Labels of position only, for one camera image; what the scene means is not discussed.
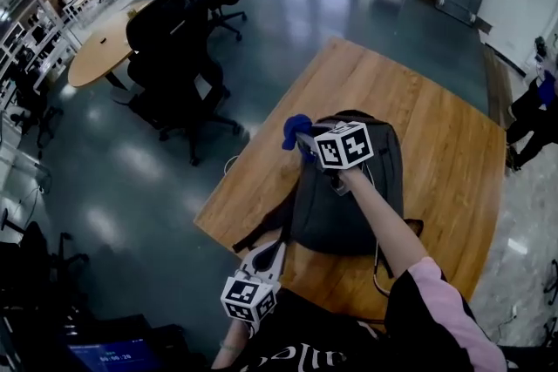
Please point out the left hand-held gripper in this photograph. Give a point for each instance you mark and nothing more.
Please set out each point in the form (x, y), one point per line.
(248, 296)

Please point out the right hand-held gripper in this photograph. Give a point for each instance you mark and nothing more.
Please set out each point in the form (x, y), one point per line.
(344, 146)

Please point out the blue cloth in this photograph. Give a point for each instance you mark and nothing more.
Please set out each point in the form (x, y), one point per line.
(294, 130)

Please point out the grey backpack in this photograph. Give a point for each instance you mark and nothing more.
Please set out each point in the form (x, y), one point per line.
(331, 222)

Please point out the person's left forearm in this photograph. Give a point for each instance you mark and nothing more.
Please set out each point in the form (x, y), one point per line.
(231, 346)

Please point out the person's right forearm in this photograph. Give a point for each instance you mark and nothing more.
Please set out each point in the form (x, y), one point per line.
(383, 222)

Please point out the person's black pink shirt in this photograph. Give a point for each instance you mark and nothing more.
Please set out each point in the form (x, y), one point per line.
(349, 344)

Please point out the black mesh office chair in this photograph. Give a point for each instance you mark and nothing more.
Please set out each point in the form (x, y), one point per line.
(174, 100)
(152, 19)

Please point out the black tablet blue screen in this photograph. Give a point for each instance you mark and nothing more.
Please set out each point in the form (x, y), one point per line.
(113, 355)

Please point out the dark wooden plank platform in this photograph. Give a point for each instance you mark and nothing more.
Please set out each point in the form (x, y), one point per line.
(499, 87)

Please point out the round wooden table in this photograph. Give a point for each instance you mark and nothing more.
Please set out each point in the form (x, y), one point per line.
(100, 52)

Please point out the black swivel chair with armrests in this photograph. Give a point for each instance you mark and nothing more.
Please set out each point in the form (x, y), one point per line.
(35, 265)

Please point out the white metal shelf rack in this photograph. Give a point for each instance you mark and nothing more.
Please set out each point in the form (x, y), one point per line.
(39, 39)

